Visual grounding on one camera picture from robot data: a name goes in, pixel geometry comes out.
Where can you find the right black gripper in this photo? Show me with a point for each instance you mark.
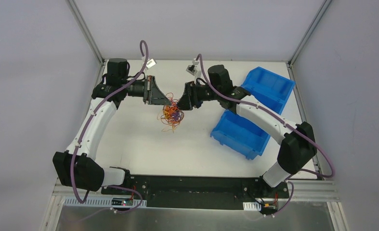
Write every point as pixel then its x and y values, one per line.
pixel 193 95

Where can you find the blue plastic compartment bin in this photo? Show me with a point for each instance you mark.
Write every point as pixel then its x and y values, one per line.
pixel 249 133

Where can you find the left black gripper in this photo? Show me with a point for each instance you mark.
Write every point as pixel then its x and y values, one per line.
pixel 146 90

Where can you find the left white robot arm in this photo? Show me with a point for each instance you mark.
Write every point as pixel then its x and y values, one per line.
pixel 76 166

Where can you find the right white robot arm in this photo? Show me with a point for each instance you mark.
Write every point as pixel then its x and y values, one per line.
pixel 296 141

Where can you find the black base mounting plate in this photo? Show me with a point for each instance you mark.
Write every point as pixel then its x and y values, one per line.
pixel 202 192

